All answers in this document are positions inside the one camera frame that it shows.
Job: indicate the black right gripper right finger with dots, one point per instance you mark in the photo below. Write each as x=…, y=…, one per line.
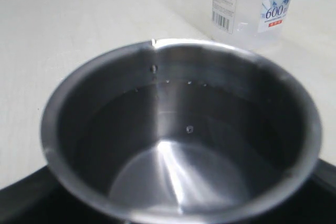
x=314, y=202

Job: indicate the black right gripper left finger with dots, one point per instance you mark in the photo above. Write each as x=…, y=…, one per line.
x=39, y=198

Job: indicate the stainless steel cup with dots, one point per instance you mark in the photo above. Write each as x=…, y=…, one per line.
x=181, y=131

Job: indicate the clear plastic water bottle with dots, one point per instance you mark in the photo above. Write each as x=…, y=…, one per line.
x=248, y=24

